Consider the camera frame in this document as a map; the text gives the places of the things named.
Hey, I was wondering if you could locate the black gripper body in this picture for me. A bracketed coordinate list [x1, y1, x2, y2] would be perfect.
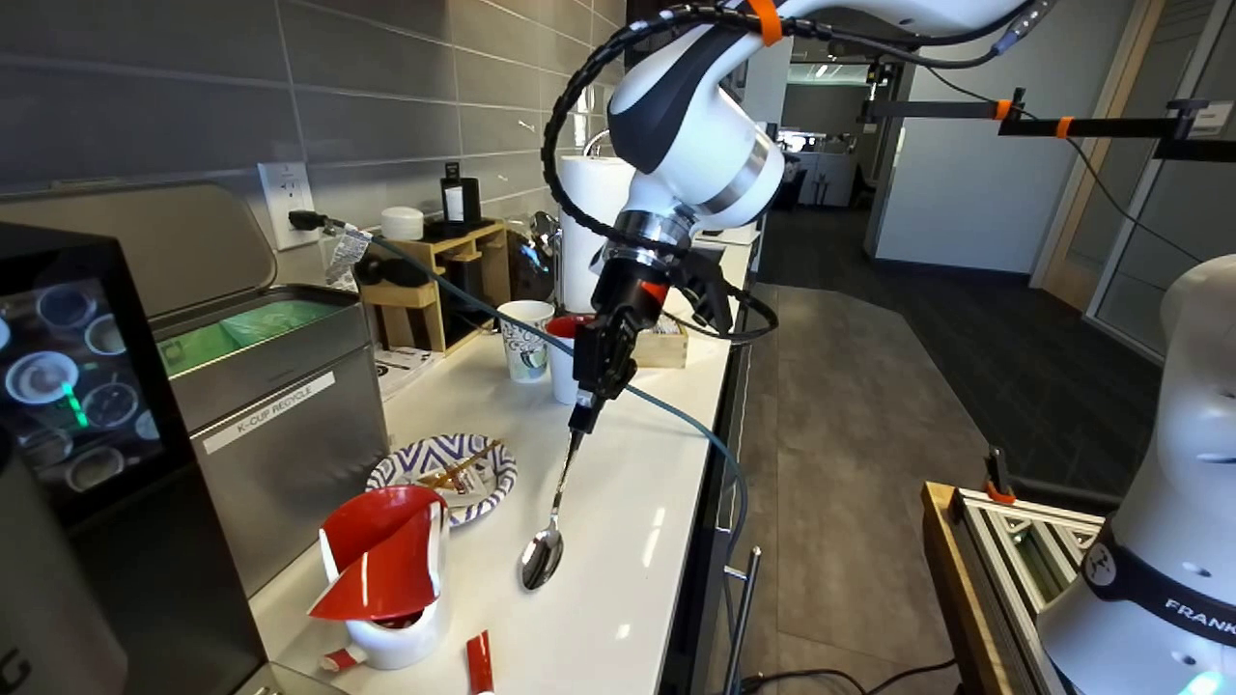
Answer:
[571, 249, 678, 397]

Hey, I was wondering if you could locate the silver metal spoon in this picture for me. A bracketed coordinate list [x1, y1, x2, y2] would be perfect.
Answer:
[515, 420, 591, 595]

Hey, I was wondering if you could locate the dark counter cabinet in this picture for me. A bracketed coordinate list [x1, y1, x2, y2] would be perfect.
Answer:
[669, 228, 765, 695]

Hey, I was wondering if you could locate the wooden packet box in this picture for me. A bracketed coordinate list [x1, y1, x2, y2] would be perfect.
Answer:
[631, 321, 696, 374]

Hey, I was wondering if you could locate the white paper cup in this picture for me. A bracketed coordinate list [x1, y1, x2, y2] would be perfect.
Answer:
[495, 297, 564, 389]

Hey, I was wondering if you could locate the white paper towel roll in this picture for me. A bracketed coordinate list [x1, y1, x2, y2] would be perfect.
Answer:
[551, 152, 638, 321]

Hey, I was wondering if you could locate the blue patterned paper plate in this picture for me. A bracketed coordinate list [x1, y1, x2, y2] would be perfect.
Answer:
[365, 433, 526, 537]

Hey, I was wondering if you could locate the wooden organizer shelf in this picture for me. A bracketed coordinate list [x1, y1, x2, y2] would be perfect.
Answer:
[361, 218, 518, 356]

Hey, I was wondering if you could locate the black bottle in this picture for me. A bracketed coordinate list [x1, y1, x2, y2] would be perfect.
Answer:
[438, 161, 486, 237]

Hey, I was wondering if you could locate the small white jar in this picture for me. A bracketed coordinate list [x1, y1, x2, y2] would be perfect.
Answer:
[378, 204, 430, 249]

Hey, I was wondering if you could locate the red packets bundle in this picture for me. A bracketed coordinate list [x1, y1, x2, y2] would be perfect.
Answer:
[307, 482, 447, 631]

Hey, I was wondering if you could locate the stainless steel container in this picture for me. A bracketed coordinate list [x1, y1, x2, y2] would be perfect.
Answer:
[152, 284, 393, 599]

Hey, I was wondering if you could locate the white cup holding packets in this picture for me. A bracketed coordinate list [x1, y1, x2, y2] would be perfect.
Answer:
[335, 499, 452, 677]

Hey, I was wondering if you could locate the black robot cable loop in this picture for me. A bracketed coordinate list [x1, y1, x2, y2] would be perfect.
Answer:
[537, 0, 793, 349]

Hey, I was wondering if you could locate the white wall outlet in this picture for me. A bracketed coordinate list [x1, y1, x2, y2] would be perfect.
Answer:
[257, 160, 322, 251]

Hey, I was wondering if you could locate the aluminium frame stand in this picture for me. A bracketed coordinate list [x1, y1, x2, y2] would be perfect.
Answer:
[920, 481, 1114, 695]

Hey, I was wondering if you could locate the black camera boom bar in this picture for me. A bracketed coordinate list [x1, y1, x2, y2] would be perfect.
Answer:
[872, 84, 1236, 168]

